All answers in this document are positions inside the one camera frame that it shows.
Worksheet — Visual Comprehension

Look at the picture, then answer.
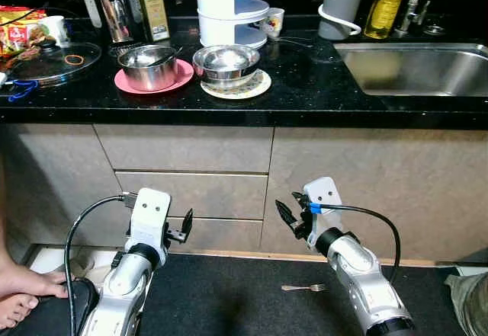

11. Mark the grey thermos red button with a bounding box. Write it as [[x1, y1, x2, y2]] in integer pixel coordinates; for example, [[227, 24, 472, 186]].
[[319, 0, 370, 41]]

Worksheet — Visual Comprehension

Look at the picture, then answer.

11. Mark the olive green fabric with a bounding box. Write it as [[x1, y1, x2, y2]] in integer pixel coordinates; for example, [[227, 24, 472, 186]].
[[446, 271, 488, 336]]

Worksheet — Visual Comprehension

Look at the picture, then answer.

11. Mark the floral print round plate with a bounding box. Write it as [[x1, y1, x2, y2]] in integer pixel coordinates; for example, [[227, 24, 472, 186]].
[[200, 68, 272, 100]]

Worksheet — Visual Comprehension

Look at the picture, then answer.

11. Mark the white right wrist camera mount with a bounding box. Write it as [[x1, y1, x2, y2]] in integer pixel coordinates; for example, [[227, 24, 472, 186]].
[[303, 177, 341, 216]]

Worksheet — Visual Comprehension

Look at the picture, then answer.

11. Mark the yellow oil bottle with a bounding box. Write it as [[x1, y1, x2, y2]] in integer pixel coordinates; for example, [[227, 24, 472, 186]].
[[364, 0, 409, 40]]

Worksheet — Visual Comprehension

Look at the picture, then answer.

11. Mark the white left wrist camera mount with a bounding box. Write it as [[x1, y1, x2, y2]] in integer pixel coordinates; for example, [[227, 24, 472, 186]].
[[126, 188, 172, 249]]

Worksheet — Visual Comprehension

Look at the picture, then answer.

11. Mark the stainless steel pot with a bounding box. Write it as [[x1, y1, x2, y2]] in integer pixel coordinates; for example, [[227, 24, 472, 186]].
[[117, 44, 184, 91]]

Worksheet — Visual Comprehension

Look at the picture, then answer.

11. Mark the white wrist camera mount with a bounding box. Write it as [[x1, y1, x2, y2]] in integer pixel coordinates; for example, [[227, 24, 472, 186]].
[[126, 188, 172, 249], [303, 177, 341, 216]]

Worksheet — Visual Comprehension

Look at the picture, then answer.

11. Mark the round metal sink stopper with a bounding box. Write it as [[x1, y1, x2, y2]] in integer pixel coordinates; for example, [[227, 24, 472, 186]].
[[423, 22, 448, 37]]

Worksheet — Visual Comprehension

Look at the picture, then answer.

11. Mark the glass pot lid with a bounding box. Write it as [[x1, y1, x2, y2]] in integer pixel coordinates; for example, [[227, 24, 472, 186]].
[[2, 39, 102, 87]]

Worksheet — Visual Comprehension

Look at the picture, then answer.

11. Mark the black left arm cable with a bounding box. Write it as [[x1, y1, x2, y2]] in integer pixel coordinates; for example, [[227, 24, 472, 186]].
[[63, 193, 138, 336]]

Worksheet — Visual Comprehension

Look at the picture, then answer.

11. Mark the black stool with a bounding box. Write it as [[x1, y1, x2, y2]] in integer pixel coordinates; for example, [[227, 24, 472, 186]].
[[15, 277, 100, 336]]

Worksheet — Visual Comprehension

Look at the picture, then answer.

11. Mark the chrome sink faucet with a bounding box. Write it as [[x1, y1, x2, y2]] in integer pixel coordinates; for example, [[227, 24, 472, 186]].
[[396, 0, 439, 36]]

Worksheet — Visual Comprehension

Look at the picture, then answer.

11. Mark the pink round plate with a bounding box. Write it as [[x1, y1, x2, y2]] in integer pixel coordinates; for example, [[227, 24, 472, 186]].
[[114, 59, 194, 94]]

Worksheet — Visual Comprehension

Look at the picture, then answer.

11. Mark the grey cabinet panel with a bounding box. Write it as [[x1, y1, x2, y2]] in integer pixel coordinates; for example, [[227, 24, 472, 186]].
[[0, 123, 130, 247]]

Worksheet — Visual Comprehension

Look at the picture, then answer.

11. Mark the stainless steel sink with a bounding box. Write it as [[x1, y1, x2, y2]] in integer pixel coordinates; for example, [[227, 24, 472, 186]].
[[333, 42, 488, 98]]

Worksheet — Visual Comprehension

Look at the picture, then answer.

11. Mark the stainless steel bowl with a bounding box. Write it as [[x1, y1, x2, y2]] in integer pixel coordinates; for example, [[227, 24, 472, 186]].
[[192, 44, 262, 87]]

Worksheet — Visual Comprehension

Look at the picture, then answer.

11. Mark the person bare leg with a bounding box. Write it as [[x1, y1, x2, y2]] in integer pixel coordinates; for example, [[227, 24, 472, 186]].
[[0, 264, 69, 300], [0, 294, 39, 331]]

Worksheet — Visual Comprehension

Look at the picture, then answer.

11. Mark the black steel coffee press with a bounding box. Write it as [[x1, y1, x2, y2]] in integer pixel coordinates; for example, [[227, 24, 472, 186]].
[[80, 0, 144, 46]]

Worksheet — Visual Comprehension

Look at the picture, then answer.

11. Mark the grey drawer front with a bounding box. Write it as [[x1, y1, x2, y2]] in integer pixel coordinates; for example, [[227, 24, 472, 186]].
[[172, 218, 265, 254], [93, 125, 275, 174], [114, 172, 269, 221]]

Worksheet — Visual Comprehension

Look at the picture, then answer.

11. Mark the grey cabinet door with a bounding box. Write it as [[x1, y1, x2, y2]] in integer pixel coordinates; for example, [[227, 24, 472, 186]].
[[261, 126, 488, 267]]

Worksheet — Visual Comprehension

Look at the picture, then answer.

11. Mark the blue cord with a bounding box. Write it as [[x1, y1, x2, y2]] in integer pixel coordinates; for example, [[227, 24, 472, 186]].
[[6, 79, 39, 102]]

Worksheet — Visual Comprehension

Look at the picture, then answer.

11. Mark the yellow cardboard box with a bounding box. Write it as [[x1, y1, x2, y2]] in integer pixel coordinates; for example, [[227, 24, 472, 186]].
[[139, 0, 170, 42]]

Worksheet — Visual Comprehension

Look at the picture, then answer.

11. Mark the red yellow snack packet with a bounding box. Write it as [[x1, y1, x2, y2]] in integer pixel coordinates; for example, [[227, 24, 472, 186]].
[[0, 5, 48, 53]]

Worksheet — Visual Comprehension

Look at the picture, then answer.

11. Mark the black floor mat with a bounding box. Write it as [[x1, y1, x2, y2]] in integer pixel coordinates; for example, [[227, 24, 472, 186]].
[[141, 254, 458, 336]]

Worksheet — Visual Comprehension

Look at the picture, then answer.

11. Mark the white mug cartoon print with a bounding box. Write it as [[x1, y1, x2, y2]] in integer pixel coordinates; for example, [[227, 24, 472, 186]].
[[259, 8, 285, 38]]

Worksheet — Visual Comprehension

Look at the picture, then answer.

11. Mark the white tiered storage rack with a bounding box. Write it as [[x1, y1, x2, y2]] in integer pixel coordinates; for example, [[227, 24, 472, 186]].
[[194, 0, 274, 50]]

